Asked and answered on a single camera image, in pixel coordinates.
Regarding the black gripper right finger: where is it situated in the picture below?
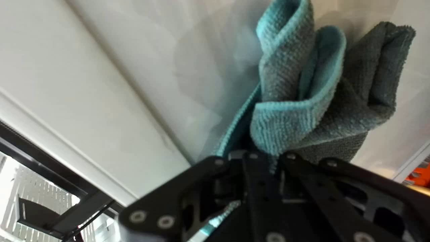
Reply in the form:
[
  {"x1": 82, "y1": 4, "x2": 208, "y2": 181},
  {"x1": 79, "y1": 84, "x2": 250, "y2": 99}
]
[{"x1": 280, "y1": 153, "x2": 430, "y2": 242}]

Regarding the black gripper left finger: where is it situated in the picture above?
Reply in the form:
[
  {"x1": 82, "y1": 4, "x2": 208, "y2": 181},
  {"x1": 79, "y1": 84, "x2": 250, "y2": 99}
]
[{"x1": 118, "y1": 150, "x2": 277, "y2": 242}]

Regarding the green towel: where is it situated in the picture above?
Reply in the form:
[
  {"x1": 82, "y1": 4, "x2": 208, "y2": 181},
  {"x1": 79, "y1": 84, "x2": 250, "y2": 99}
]
[{"x1": 187, "y1": 0, "x2": 417, "y2": 242}]

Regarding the white board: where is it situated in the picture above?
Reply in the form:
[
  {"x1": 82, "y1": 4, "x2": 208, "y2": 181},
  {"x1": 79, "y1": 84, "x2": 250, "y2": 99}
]
[{"x1": 0, "y1": 0, "x2": 430, "y2": 208}]

